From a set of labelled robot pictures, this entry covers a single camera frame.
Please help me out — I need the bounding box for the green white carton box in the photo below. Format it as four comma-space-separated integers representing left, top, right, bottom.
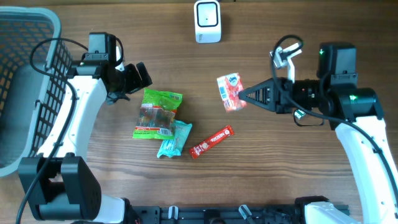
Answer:
294, 109, 307, 119

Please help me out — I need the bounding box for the red tissue pack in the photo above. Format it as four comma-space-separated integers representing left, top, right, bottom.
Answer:
216, 73, 246, 112

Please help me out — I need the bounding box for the green snack bag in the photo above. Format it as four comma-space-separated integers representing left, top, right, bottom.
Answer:
132, 88, 183, 140

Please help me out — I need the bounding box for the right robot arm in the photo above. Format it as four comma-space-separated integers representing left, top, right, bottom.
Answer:
239, 42, 397, 223

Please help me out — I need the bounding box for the black cable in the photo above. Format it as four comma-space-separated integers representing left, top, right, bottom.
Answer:
269, 34, 398, 200
15, 37, 91, 224

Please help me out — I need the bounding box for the mint green pack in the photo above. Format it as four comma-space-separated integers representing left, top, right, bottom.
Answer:
157, 120, 192, 158

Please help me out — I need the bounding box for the left black cable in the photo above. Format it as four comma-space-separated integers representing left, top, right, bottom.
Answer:
15, 37, 91, 224

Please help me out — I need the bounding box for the dark grey plastic basket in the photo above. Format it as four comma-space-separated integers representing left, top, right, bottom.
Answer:
1, 6, 72, 177

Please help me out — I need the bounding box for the white barcode scanner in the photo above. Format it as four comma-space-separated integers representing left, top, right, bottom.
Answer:
193, 0, 221, 44

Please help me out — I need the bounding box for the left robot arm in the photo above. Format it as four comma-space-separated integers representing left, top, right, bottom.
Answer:
18, 32, 152, 223

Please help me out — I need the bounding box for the right black cable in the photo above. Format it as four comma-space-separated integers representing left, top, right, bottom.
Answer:
269, 34, 398, 200

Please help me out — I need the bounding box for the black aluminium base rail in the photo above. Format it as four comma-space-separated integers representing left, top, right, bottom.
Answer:
125, 204, 305, 224

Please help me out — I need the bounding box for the red Nescafe stick sachet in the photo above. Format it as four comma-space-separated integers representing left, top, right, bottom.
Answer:
189, 125, 234, 159

